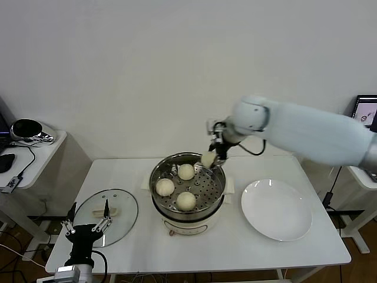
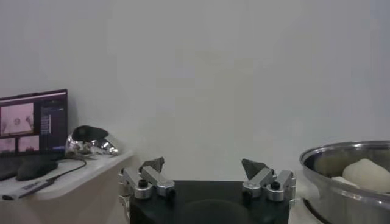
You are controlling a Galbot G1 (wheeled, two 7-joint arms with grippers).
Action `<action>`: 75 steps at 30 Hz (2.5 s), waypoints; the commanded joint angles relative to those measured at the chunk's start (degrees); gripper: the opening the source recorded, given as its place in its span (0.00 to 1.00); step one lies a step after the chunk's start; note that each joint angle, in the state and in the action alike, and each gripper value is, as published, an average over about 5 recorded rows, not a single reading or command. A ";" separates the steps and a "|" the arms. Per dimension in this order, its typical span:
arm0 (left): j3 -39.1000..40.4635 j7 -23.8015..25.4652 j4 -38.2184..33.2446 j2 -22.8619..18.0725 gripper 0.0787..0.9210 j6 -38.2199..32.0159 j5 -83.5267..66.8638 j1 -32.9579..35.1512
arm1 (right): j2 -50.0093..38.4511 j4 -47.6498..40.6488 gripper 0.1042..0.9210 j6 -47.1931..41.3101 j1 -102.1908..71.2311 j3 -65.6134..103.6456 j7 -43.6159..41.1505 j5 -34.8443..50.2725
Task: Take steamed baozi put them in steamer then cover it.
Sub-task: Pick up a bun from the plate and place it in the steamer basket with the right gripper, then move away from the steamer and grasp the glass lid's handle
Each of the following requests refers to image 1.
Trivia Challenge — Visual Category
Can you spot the black cable with adapter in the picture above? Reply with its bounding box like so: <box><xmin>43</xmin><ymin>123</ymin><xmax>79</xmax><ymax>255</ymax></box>
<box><xmin>322</xmin><ymin>166</ymin><xmax>344</xmax><ymax>212</ymax></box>

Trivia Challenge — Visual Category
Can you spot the white steamed baozi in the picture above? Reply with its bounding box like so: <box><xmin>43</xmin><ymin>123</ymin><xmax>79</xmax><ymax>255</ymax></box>
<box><xmin>176</xmin><ymin>191</ymin><xmax>197</xmax><ymax>212</ymax></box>
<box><xmin>201</xmin><ymin>150</ymin><xmax>217</xmax><ymax>169</ymax></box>
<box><xmin>155</xmin><ymin>177</ymin><xmax>176</xmax><ymax>198</ymax></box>
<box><xmin>177</xmin><ymin>163</ymin><xmax>196</xmax><ymax>181</ymax></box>

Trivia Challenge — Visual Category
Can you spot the shiny chrome headset device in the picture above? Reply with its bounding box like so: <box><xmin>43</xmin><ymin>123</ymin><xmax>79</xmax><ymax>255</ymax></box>
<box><xmin>10</xmin><ymin>119</ymin><xmax>57</xmax><ymax>144</ymax></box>

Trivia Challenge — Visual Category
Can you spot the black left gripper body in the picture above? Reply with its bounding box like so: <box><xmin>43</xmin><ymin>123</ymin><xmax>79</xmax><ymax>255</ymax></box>
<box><xmin>65</xmin><ymin>223</ymin><xmax>105</xmax><ymax>266</ymax></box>

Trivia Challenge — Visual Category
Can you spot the thin black desk cable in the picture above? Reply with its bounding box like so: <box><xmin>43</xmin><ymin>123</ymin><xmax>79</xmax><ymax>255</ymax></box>
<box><xmin>8</xmin><ymin>140</ymin><xmax>36</xmax><ymax>179</ymax></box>

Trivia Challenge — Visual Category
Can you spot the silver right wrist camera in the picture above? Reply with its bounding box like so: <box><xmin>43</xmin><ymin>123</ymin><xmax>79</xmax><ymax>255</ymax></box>
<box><xmin>206</xmin><ymin>119</ymin><xmax>226</xmax><ymax>139</ymax></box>

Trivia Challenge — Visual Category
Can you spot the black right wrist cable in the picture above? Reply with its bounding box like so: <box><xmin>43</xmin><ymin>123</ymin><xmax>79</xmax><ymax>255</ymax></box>
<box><xmin>232</xmin><ymin>138</ymin><xmax>267</xmax><ymax>156</ymax></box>

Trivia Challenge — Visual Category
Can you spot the white side table black frame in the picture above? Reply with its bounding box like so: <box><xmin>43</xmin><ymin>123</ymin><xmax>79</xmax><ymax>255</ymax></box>
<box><xmin>300</xmin><ymin>164</ymin><xmax>377</xmax><ymax>254</ymax></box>

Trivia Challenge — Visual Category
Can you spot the round glass lid beige handle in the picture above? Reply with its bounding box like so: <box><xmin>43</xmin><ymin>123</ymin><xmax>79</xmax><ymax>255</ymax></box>
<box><xmin>72</xmin><ymin>188</ymin><xmax>139</xmax><ymax>248</ymax></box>

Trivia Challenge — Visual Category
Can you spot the round white plate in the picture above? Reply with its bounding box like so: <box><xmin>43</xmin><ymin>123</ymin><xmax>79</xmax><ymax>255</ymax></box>
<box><xmin>241</xmin><ymin>179</ymin><xmax>313</xmax><ymax>242</ymax></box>

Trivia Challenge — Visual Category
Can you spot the stainless perforated steamer basket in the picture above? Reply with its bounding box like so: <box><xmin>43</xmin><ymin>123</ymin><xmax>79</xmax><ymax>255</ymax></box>
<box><xmin>149</xmin><ymin>152</ymin><xmax>227</xmax><ymax>218</ymax></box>

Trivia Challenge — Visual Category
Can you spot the dark laptop screen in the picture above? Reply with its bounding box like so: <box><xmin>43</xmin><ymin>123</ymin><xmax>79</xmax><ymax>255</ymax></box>
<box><xmin>0</xmin><ymin>98</ymin><xmax>12</xmax><ymax>154</ymax></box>

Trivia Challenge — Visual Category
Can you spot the grey usb hub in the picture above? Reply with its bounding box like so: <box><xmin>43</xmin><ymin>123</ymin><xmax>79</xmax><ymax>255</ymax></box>
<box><xmin>1</xmin><ymin>176</ymin><xmax>24</xmax><ymax>195</ymax></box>

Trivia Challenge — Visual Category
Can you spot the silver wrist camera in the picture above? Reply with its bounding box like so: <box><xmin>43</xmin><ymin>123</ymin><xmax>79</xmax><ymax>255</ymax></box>
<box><xmin>206</xmin><ymin>119</ymin><xmax>226</xmax><ymax>139</ymax></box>
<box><xmin>37</xmin><ymin>265</ymin><xmax>80</xmax><ymax>283</ymax></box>

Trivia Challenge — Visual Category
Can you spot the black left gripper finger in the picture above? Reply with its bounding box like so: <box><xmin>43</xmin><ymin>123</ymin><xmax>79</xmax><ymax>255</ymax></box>
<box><xmin>91</xmin><ymin>199</ymin><xmax>113</xmax><ymax>233</ymax></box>
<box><xmin>61</xmin><ymin>202</ymin><xmax>78</xmax><ymax>236</ymax></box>

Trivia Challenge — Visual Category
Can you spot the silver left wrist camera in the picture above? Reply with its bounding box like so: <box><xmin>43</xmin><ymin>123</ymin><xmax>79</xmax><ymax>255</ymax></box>
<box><xmin>37</xmin><ymin>265</ymin><xmax>80</xmax><ymax>283</ymax></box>

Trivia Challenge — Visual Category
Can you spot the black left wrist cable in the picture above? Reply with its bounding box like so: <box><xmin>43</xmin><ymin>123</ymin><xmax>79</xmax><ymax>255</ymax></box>
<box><xmin>91</xmin><ymin>249</ymin><xmax>108</xmax><ymax>283</ymax></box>

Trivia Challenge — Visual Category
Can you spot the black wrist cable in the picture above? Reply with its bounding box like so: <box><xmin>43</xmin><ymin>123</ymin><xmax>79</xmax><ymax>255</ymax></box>
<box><xmin>232</xmin><ymin>138</ymin><xmax>267</xmax><ymax>156</ymax></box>
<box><xmin>91</xmin><ymin>249</ymin><xmax>108</xmax><ymax>283</ymax></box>

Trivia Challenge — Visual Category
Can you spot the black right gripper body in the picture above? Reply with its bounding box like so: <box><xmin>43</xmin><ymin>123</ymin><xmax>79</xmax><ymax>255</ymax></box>
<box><xmin>210</xmin><ymin>134</ymin><xmax>234</xmax><ymax>159</ymax></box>

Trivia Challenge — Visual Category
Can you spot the open grey laptop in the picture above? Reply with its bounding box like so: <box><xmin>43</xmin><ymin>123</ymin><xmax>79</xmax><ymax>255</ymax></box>
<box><xmin>352</xmin><ymin>94</ymin><xmax>377</xmax><ymax>182</ymax></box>

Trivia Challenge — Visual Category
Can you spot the black computer mouse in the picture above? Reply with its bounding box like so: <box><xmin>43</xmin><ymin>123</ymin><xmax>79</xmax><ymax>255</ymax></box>
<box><xmin>0</xmin><ymin>153</ymin><xmax>15</xmax><ymax>174</ymax></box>

